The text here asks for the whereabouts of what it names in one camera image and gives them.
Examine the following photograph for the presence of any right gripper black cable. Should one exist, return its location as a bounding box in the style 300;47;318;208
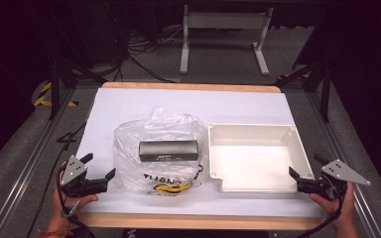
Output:
296;194;346;238

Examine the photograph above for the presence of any clear plastic bag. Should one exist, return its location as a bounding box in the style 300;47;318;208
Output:
113;107;210;196

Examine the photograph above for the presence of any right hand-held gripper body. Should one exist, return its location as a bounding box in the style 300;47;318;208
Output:
296;159;372;201

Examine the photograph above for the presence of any black metal stand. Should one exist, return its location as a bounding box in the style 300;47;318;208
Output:
47;56;108;121
273;60;332;124

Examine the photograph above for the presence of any black rectangular box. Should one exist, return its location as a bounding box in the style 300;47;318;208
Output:
138;139;200;163

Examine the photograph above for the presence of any person's left hand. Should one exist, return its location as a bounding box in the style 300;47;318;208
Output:
51;178;99;230

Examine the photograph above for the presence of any bundle of floor cables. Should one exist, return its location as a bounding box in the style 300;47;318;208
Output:
110;13;184;84

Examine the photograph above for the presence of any white metal table frame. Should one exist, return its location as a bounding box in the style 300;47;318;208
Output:
179;4;275;76

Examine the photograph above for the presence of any white plastic tray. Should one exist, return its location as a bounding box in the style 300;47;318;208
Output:
207;122;316;194

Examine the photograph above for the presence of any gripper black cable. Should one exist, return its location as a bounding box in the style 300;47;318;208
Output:
56;162;95;238
296;194;346;238

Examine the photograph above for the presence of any aluminium rail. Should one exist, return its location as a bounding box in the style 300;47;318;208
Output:
0;86;79;238
306;90;381;238

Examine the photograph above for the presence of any wooden table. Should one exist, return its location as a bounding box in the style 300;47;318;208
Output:
74;81;325;232

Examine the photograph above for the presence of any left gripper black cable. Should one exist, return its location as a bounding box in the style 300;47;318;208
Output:
56;162;95;238

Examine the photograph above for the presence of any red bracelet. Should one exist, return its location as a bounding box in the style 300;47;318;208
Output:
37;228;75;238

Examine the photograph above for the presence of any white paper sheet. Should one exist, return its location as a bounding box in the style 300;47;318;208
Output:
74;86;325;219

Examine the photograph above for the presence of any person's right hand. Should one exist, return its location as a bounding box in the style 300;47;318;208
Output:
308;181;357;230

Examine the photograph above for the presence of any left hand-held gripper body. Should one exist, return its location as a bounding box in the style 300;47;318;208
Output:
59;155;109;198

